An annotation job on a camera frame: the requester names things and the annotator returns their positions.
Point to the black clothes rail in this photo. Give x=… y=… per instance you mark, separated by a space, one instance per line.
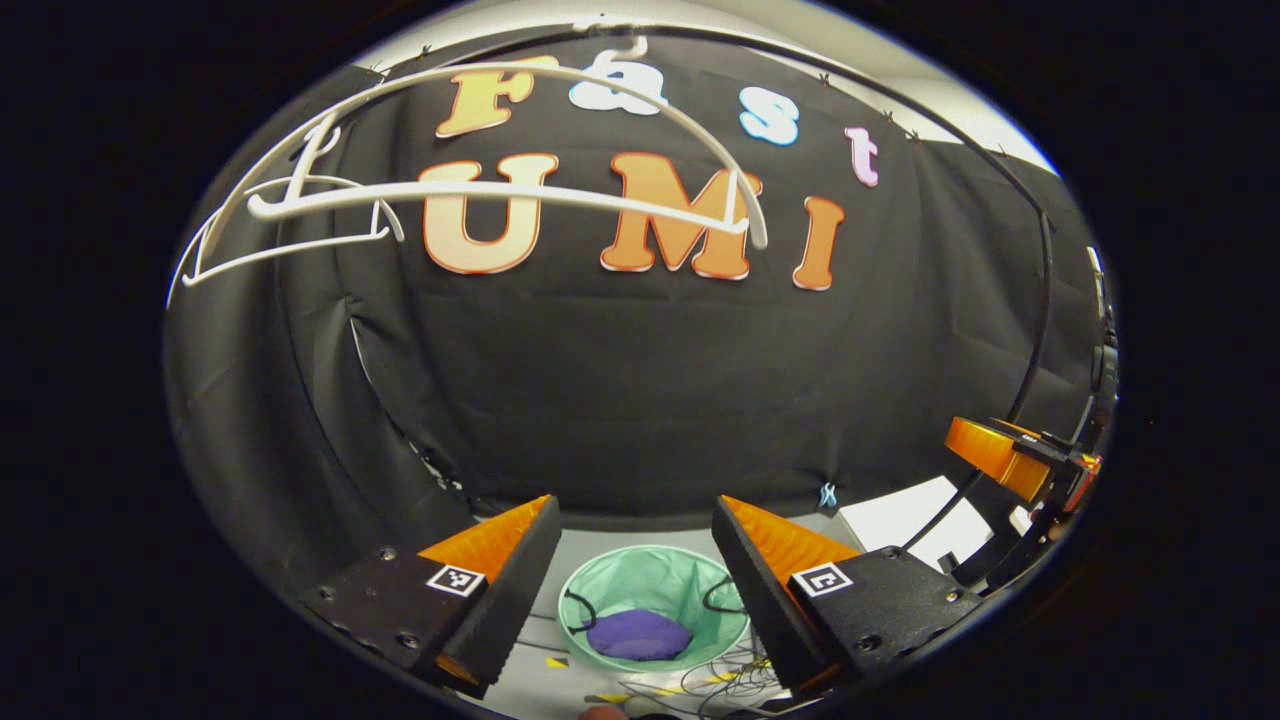
x=1047 y=300

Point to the green laundry hamper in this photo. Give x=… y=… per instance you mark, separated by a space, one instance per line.
x=650 y=585

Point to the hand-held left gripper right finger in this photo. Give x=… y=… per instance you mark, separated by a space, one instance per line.
x=765 y=610

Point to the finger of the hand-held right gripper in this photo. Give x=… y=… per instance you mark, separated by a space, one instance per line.
x=995 y=455

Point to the small blue tag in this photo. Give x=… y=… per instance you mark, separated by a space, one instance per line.
x=828 y=494

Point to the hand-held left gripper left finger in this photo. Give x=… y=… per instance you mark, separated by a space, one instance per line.
x=500 y=600

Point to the black backdrop cloth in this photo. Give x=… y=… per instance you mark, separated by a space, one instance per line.
x=650 y=380

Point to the white plastic hanger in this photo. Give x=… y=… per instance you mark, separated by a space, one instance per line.
x=500 y=192
x=300 y=247

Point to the white board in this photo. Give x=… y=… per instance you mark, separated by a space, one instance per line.
x=890 y=520

